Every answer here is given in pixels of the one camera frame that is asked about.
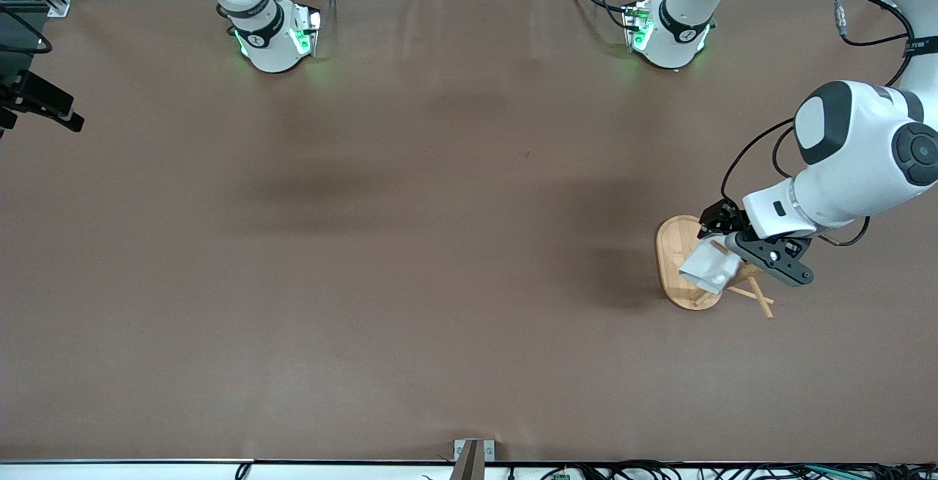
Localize black cable bundle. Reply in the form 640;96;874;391
506;459;938;480

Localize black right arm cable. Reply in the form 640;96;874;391
0;7;53;56

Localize metal table edge bracket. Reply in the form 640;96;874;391
453;438;496;480

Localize white angular plastic cup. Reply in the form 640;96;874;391
679;237;742;295

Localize wooden cup rack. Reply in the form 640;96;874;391
654;215;776;320

